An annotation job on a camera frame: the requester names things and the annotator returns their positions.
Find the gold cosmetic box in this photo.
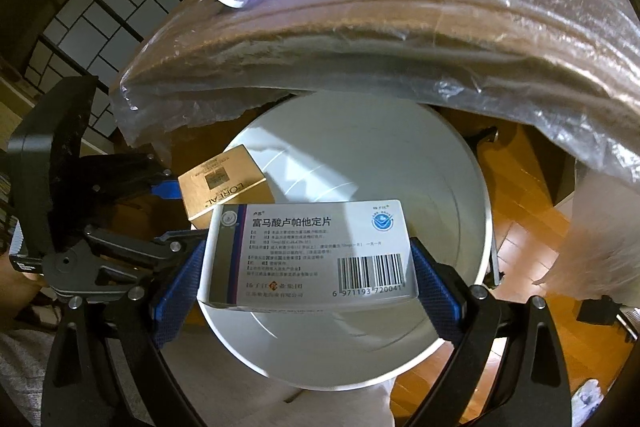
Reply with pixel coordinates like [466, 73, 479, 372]
[178, 145, 274, 229]

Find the white medicine box with barcode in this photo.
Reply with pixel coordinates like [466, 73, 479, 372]
[198, 199, 418, 313]

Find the white round trash bin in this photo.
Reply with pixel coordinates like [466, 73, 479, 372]
[203, 92, 494, 391]

